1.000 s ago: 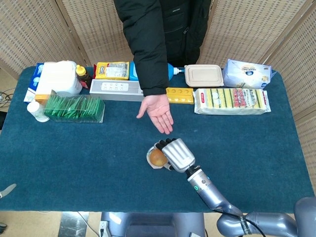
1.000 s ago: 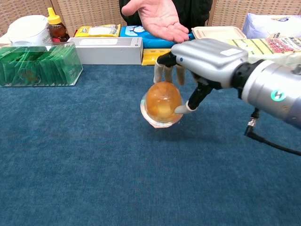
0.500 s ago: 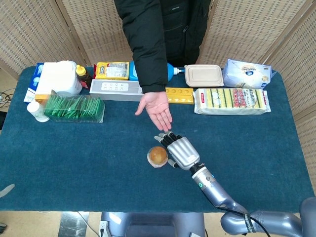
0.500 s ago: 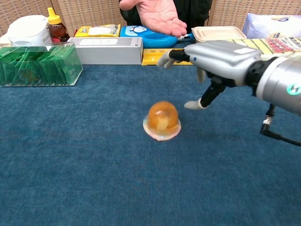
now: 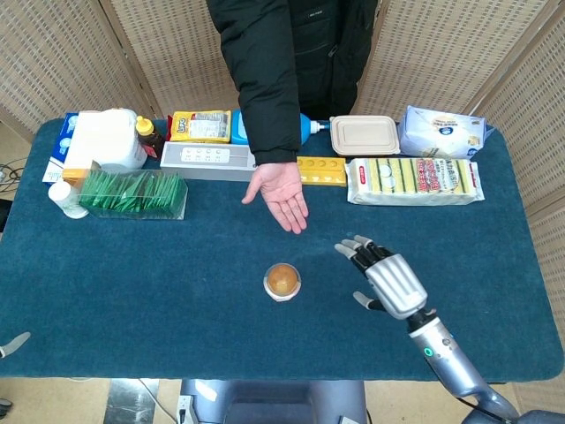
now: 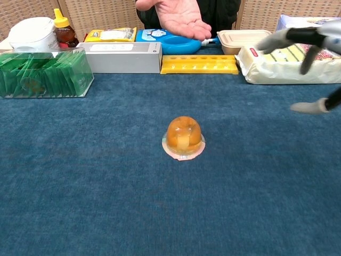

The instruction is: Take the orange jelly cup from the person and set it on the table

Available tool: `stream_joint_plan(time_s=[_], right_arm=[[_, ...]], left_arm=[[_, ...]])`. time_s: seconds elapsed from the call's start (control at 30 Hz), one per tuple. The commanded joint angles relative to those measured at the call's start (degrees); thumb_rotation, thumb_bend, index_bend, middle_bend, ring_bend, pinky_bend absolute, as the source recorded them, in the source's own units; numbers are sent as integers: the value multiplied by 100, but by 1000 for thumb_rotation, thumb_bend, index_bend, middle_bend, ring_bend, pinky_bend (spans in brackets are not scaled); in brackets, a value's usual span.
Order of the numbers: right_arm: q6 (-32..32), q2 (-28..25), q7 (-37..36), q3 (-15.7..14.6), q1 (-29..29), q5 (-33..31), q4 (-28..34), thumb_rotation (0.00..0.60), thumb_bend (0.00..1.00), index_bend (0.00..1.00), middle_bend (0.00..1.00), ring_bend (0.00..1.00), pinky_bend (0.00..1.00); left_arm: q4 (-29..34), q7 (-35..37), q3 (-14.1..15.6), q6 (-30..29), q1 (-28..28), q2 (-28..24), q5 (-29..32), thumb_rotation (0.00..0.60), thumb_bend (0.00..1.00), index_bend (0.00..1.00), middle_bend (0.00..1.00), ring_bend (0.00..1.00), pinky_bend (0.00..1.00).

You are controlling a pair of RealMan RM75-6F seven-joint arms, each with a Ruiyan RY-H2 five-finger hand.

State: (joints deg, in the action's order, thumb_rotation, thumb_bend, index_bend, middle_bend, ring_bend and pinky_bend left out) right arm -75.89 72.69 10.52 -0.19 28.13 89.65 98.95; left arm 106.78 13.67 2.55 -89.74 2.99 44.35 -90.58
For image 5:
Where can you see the person's black jacket torso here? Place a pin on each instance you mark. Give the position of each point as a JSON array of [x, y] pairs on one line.
[[331, 53]]

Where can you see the blue and white carton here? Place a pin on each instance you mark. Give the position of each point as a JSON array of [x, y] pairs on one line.
[[59, 150]]

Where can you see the black jacket sleeve forearm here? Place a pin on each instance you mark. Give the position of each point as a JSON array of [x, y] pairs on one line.
[[269, 88]]

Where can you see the yellow snack bag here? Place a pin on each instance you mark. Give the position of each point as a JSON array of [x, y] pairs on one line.
[[201, 126]]

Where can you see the person's bare hand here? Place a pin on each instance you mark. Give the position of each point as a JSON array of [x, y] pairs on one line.
[[280, 190]]

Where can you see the brown bottle with yellow cap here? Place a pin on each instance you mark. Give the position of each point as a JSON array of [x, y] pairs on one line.
[[148, 134]]

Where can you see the clear box of green packets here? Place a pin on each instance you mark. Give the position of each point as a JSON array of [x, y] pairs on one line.
[[132, 194]]

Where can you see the orange jelly cup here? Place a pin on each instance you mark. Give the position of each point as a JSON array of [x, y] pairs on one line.
[[282, 280]]

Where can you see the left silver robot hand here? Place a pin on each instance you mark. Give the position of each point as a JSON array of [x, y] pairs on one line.
[[15, 342]]

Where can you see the grey power strip box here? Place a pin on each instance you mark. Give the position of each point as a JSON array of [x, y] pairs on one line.
[[207, 161]]

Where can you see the pack of yellow green sponges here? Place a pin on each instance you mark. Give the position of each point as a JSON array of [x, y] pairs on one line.
[[415, 181]]

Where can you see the large white jug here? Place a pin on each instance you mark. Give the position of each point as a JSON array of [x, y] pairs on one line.
[[108, 137]]

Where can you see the white floor power strip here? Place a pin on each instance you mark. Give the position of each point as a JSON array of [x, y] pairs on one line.
[[184, 407]]

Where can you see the orange box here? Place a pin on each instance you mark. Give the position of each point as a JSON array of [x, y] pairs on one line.
[[76, 174]]

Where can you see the blue bottle with white nozzle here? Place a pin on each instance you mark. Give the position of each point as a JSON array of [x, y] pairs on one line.
[[306, 126]]

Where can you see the yellow box with round pictures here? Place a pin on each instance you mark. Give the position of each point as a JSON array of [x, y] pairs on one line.
[[322, 170]]

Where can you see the wicker folding screen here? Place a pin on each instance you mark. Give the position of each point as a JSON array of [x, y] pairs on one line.
[[441, 53]]

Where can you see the small white bottle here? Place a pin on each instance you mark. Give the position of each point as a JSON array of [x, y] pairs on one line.
[[66, 199]]

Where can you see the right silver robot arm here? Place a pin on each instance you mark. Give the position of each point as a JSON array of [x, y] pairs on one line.
[[446, 358]]

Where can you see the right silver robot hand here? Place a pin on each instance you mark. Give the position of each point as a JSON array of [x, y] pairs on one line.
[[395, 282]]

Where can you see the white blue tissue pack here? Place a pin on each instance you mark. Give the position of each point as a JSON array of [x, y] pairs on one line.
[[443, 132]]

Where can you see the beige lidded lunch box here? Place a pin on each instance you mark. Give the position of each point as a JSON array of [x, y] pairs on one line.
[[364, 134]]

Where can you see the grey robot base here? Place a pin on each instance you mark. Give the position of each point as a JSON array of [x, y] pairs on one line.
[[273, 402]]

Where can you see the dark blue table cloth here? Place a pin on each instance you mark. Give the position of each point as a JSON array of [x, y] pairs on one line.
[[176, 287]]

